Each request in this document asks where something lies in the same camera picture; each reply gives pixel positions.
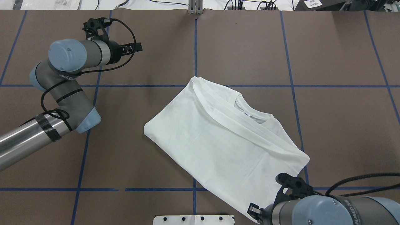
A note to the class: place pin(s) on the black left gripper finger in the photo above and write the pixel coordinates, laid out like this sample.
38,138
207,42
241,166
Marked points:
133,48

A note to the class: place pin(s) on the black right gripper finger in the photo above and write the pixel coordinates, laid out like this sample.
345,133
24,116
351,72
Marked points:
254,211

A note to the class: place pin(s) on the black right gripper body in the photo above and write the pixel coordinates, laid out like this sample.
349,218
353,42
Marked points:
266,209

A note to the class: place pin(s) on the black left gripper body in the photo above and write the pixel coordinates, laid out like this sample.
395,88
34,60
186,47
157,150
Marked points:
117,53

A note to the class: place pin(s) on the white long-sleeve printed shirt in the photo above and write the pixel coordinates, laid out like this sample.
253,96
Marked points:
231,149

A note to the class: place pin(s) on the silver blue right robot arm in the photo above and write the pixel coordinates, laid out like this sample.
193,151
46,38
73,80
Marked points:
321,210

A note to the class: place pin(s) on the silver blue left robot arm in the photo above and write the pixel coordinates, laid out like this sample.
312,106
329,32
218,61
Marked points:
65,106

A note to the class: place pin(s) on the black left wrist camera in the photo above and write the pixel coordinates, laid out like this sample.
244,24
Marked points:
95,29

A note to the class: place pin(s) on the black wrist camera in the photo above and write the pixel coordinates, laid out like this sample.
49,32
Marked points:
292,188
95,29

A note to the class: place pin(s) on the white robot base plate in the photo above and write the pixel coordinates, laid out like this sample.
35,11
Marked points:
194,220

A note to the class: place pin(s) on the aluminium frame post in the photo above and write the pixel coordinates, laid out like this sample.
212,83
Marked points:
195,7

